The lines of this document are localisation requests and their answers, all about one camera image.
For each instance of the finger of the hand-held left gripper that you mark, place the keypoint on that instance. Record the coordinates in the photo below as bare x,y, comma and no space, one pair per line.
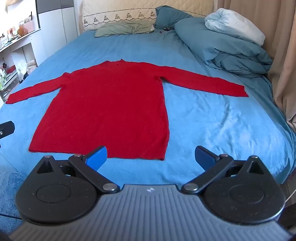
7,129

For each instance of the teal duvet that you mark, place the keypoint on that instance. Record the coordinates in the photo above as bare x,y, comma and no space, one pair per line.
222,46

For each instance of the red knit sweater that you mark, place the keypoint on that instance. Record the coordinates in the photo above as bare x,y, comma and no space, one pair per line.
104,109

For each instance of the teal pillow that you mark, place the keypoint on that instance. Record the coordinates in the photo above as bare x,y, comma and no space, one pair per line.
170,15

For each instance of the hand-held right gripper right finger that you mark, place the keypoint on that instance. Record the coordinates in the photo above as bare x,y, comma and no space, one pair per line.
203,158

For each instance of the light blue duvet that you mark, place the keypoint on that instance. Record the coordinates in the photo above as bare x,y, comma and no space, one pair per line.
233,23

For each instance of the white wardrobe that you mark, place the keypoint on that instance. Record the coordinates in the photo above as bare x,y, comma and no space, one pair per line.
57,25

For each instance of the beige pillow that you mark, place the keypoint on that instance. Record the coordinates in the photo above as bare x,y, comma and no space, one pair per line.
120,11

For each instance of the beige curtain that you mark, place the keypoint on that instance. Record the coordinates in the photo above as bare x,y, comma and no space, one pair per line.
279,46

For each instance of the blue fluffy rug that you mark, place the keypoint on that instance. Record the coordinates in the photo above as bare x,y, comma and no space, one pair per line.
10,187

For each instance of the pink basket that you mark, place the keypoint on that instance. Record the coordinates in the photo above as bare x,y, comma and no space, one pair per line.
29,26

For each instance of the small dark hair accessory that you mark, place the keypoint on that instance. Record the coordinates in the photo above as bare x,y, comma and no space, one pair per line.
165,29

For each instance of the orange jar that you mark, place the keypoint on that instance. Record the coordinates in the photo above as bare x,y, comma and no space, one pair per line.
22,31

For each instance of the bed with blue sheet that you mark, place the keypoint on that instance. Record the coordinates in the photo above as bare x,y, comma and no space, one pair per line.
208,120

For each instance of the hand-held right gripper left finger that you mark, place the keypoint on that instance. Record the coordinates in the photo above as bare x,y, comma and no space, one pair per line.
98,158

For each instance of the green pillow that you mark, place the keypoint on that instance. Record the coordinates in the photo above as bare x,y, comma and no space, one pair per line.
124,27

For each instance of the white shelf unit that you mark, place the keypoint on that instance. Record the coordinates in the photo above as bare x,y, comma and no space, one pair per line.
16,55

